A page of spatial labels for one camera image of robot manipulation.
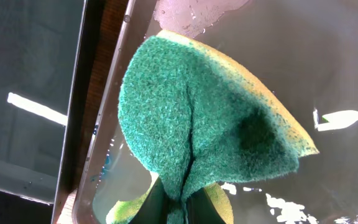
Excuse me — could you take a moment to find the large dark serving tray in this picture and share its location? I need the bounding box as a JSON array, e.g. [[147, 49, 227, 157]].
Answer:
[[71, 0, 358, 224]]

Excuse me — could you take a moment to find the small black water tray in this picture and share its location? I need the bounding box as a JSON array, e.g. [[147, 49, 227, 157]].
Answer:
[[0, 0, 88, 224]]

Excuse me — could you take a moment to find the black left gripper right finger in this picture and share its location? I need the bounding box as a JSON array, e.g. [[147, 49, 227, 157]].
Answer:
[[186, 188, 225, 224]]

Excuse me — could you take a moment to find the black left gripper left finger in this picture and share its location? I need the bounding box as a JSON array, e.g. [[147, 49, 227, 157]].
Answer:
[[129, 177, 170, 224]]

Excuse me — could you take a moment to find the yellow green sponge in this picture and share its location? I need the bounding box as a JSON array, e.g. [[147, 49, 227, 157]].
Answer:
[[106, 30, 318, 223]]

